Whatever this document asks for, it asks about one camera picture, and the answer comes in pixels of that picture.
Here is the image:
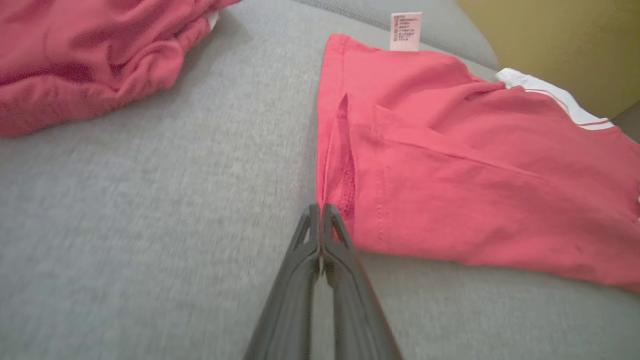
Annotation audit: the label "grey sofa seat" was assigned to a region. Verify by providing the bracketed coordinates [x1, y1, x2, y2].
[0, 0, 640, 360]

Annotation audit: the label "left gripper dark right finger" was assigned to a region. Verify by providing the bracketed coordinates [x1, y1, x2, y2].
[320, 203, 403, 360]

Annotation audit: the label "wide yellow sofa back cushion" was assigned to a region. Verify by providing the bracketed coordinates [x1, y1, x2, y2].
[457, 0, 640, 120]

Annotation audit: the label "red basketball jersey white trim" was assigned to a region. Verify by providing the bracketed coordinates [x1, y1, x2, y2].
[316, 12, 640, 293]

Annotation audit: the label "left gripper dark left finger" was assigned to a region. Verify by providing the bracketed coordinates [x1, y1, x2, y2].
[243, 203, 321, 360]

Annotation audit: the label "red basketball shorts white stripes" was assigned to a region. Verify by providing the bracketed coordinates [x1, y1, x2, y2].
[0, 0, 243, 140]

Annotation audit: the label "large grey sofa seat cushion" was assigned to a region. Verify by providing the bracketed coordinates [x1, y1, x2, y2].
[292, 0, 501, 71]

